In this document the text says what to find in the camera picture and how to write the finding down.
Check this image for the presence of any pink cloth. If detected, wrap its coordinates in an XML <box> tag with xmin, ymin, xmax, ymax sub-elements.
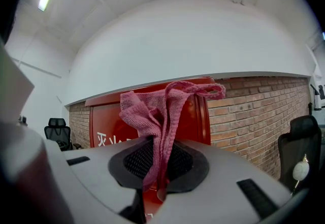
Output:
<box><xmin>118</xmin><ymin>81</ymin><xmax>226</xmax><ymax>193</ymax></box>

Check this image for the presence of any black padded office chair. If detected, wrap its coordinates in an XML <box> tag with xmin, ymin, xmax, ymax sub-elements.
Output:
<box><xmin>278</xmin><ymin>115</ymin><xmax>323</xmax><ymax>193</ymax></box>

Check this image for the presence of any white ball on stick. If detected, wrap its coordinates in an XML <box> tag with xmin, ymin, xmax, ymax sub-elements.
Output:
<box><xmin>291</xmin><ymin>153</ymin><xmax>311</xmax><ymax>189</ymax></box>

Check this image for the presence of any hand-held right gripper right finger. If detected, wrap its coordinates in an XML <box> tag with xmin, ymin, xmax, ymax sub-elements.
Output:
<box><xmin>149</xmin><ymin>139</ymin><xmax>292</xmax><ymax>224</ymax></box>

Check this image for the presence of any red fire extinguisher box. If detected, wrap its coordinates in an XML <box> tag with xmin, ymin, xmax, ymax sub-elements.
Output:
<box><xmin>85</xmin><ymin>77</ymin><xmax>216</xmax><ymax>222</ymax></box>

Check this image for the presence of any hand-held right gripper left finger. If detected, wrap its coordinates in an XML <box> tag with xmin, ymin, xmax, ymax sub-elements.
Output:
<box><xmin>45</xmin><ymin>136</ymin><xmax>156</xmax><ymax>224</ymax></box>

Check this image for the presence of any black mesh office chair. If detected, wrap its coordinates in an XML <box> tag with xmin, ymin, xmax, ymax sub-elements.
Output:
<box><xmin>44</xmin><ymin>117</ymin><xmax>82</xmax><ymax>151</ymax></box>

